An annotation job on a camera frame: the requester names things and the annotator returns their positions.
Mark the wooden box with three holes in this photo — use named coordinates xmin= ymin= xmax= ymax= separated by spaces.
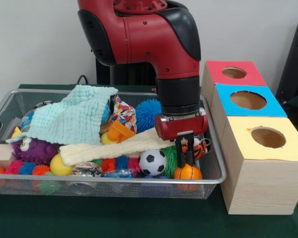
xmin=201 ymin=60 xmax=298 ymax=215

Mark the mint green waffle cloth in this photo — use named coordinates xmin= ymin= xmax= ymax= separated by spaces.
xmin=27 ymin=85 xmax=119 ymax=145

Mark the black cable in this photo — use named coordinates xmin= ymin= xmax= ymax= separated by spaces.
xmin=77 ymin=74 xmax=89 ymax=86

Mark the cream yellow cloth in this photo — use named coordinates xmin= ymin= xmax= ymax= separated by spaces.
xmin=59 ymin=126 xmax=174 ymax=167

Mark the purple plush toy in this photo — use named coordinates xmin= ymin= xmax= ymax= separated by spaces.
xmin=10 ymin=136 xmax=59 ymax=164

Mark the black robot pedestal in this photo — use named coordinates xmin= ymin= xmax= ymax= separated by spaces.
xmin=94 ymin=59 xmax=159 ymax=86

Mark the orange tiger striped toy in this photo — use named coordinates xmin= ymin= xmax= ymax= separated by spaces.
xmin=191 ymin=137 xmax=210 ymax=162

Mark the orange basketball toy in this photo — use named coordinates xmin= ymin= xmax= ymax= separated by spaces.
xmin=173 ymin=163 xmax=203 ymax=193

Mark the blue spiky ball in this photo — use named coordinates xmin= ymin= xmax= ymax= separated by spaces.
xmin=136 ymin=99 xmax=162 ymax=133

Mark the green spiky ball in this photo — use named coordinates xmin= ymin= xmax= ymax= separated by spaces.
xmin=161 ymin=146 xmax=178 ymax=178

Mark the clear mesh bin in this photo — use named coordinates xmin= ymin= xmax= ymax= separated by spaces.
xmin=0 ymin=89 xmax=227 ymax=200

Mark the plain wooden block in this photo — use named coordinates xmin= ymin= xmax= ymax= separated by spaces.
xmin=0 ymin=144 xmax=15 ymax=170

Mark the yellow ball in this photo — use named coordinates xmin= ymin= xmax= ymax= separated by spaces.
xmin=50 ymin=154 xmax=74 ymax=177

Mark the black upright panel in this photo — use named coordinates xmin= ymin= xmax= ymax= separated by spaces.
xmin=276 ymin=16 xmax=298 ymax=117

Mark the black and white soccer ball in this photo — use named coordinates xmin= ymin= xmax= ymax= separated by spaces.
xmin=139 ymin=149 xmax=167 ymax=177

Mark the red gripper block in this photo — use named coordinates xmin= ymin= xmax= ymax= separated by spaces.
xmin=154 ymin=112 xmax=210 ymax=167

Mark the dark green table cloth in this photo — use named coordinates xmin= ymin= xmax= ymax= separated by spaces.
xmin=0 ymin=83 xmax=298 ymax=238

